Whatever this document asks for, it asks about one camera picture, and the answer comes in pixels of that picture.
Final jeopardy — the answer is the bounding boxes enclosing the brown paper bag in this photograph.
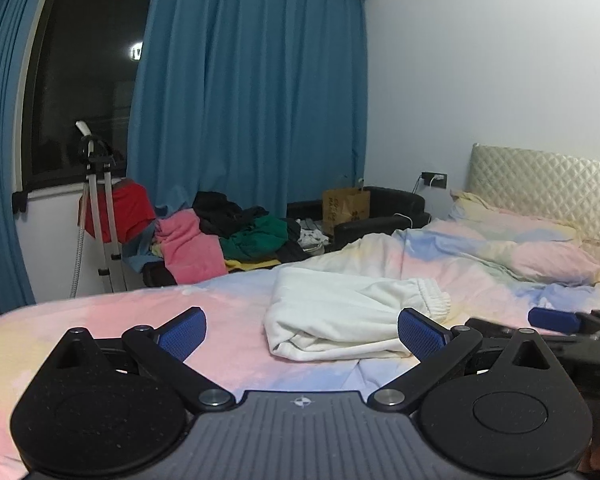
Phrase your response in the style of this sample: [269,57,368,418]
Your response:
[321,186,372,237]

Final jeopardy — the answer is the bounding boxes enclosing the red garment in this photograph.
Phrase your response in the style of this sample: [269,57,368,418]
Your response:
[82,180,158,244]

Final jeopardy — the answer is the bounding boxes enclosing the green garment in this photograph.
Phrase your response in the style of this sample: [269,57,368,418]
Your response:
[219,215,289,264]

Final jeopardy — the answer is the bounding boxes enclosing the dark window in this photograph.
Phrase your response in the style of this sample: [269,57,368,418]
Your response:
[21,0,155,192]

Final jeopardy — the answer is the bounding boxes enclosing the white sweatpants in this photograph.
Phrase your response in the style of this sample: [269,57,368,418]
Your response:
[263,265,452,364]

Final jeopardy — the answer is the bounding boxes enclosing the narrow blue curtain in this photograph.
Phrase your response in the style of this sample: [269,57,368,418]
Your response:
[0,0,52,322]

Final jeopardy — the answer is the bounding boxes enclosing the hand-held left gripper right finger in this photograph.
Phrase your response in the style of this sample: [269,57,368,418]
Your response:
[367,307,567,413]

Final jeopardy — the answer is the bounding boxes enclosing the quilted cream headboard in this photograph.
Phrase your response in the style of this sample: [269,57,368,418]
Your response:
[466,142,600,262]

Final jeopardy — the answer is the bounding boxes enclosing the pastel pillow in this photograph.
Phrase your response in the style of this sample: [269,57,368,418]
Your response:
[449,189,583,248]

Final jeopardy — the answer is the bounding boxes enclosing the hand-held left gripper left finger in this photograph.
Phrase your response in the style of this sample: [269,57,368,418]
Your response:
[34,306,236,414]

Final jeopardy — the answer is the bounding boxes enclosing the blue garment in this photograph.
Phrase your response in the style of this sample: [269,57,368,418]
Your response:
[124,204,162,272]

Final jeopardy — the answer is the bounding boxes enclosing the wide blue curtain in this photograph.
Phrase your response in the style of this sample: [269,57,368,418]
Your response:
[126,0,371,212]

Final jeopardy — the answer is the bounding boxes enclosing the black leather sofa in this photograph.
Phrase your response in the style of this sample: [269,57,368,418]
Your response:
[285,185,432,252]

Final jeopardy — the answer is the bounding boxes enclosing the wall socket with charger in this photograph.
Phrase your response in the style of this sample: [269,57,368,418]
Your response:
[419,170,449,191]

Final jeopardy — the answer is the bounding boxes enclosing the yellow garment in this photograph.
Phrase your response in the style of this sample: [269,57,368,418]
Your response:
[224,258,282,274]

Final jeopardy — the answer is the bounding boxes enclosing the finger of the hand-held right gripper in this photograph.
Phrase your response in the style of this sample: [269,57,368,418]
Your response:
[527,307,600,337]
[464,317,522,352]

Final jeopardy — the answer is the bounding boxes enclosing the silver tripod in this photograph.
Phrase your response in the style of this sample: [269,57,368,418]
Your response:
[74,119,127,294]

